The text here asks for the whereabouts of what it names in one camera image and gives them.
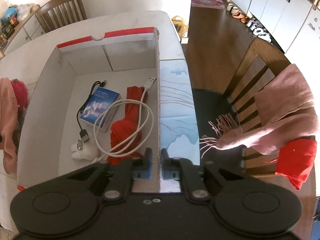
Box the red garment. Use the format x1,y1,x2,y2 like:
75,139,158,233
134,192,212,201
266,139,317,190

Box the yellow plastic bag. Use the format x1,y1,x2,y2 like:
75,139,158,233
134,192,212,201
171,16,190,38

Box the white plush keychain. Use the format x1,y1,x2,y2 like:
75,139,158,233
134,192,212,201
70,139,100,161

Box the white shoe cabinet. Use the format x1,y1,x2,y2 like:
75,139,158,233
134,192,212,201
230,0,320,55

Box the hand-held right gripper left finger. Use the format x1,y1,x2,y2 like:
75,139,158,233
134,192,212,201
67,148,152,202

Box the red patterned rug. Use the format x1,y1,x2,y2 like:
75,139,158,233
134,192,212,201
191,0,227,8

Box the white sideboard wooden top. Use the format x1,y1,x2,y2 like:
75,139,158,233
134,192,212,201
0,4,47,59

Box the white usb cable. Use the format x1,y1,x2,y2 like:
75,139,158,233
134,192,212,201
93,77,157,165

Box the knotted red cloth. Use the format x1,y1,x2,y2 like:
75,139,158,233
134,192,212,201
110,86,150,165

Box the blue tissue packet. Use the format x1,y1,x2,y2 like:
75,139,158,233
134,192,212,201
78,88,121,127

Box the white plastic bag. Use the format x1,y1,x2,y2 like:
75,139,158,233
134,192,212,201
16,4,33,20

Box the blue marbled table mat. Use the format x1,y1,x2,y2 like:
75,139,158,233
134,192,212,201
159,59,201,193

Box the blue globe toy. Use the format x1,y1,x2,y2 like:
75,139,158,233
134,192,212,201
4,6,18,18

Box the pink fringed scarf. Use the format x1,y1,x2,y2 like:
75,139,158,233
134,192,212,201
200,64,317,158

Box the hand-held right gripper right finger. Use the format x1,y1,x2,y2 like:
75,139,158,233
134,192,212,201
161,149,248,202

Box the wooden chair with scarf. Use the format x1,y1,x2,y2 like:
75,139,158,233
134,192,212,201
192,37,320,178

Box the white cardboard box red edge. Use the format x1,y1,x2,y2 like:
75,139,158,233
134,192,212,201
16,26,160,193

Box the peach cloth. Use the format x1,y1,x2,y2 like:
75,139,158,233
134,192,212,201
0,77,21,174

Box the black usb cable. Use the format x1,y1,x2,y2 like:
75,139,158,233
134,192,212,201
76,80,108,143

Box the black seat cushion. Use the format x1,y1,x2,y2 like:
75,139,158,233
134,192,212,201
192,89,245,172

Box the row of shoes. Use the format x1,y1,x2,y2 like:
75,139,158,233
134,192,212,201
226,2,272,43

